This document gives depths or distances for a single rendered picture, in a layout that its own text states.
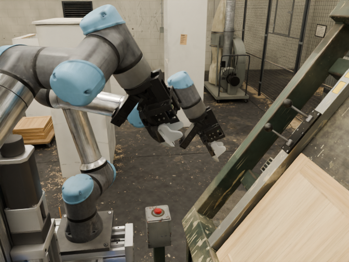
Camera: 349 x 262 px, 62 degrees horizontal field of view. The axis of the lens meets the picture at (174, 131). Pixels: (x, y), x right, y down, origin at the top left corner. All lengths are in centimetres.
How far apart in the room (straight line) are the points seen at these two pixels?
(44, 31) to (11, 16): 637
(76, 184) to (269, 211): 75
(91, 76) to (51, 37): 264
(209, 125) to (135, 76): 49
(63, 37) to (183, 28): 202
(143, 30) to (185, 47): 443
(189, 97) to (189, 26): 364
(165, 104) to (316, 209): 68
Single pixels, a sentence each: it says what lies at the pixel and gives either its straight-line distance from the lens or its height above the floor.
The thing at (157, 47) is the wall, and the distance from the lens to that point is 897.
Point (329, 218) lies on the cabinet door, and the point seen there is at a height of 127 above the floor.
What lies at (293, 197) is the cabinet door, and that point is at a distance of 118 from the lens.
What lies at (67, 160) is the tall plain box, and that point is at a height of 28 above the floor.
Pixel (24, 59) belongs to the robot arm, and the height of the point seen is 180.
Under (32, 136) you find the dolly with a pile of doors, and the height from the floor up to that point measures 17.
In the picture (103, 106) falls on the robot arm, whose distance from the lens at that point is 93.
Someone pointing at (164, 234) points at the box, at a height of 84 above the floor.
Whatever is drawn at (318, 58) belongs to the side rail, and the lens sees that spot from 146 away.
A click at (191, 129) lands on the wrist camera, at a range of 101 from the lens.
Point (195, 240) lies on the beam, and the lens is 149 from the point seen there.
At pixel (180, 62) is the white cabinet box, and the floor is 109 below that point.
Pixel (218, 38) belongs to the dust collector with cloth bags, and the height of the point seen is 123.
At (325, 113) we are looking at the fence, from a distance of 125.
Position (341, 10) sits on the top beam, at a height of 187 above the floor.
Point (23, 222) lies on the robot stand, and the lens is 95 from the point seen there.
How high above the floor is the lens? 189
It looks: 23 degrees down
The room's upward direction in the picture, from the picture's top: straight up
